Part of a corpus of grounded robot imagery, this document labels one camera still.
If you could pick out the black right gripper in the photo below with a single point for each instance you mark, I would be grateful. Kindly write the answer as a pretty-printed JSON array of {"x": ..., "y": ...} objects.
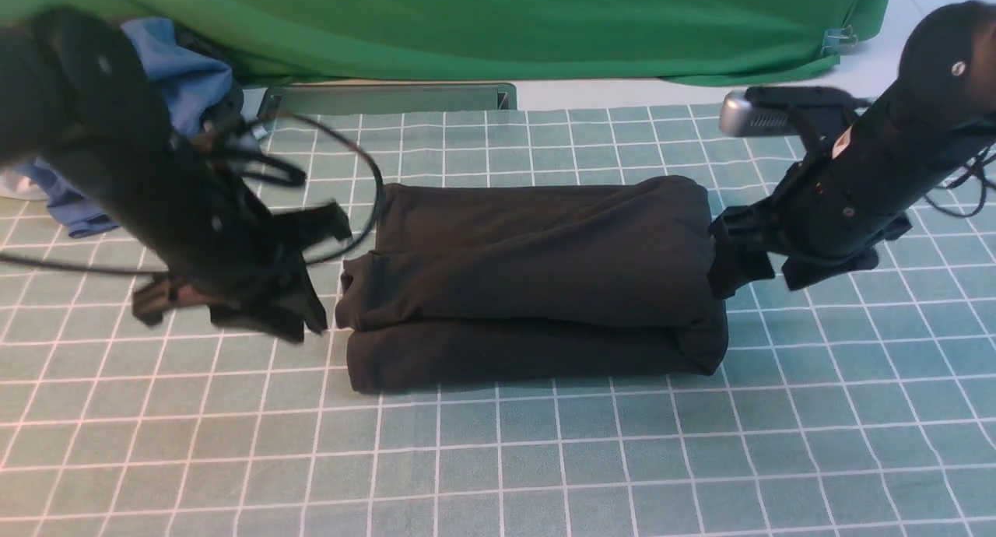
[{"x": 826, "y": 218}]

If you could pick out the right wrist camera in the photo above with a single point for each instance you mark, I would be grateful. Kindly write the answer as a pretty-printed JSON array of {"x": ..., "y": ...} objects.
[{"x": 765, "y": 111}]

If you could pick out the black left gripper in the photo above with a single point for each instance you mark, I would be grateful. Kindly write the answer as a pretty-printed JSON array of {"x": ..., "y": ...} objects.
[{"x": 275, "y": 297}]

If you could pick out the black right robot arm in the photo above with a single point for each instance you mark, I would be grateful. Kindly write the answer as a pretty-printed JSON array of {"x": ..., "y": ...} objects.
[{"x": 866, "y": 162}]

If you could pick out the green grid cutting mat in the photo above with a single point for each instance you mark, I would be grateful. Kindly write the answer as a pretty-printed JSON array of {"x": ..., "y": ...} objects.
[{"x": 861, "y": 407}]

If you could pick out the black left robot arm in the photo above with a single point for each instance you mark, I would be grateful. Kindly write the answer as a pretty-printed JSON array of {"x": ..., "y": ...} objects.
[{"x": 75, "y": 94}]

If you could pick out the dark gray long-sleeve top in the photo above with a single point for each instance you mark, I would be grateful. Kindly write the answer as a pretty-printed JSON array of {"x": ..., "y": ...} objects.
[{"x": 470, "y": 286}]

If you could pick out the green backdrop cloth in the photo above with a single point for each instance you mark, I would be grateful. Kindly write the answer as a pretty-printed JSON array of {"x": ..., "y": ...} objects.
[{"x": 695, "y": 42}]

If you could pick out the blue crumpled shirt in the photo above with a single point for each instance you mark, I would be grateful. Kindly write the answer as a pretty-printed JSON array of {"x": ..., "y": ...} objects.
[{"x": 192, "y": 76}]

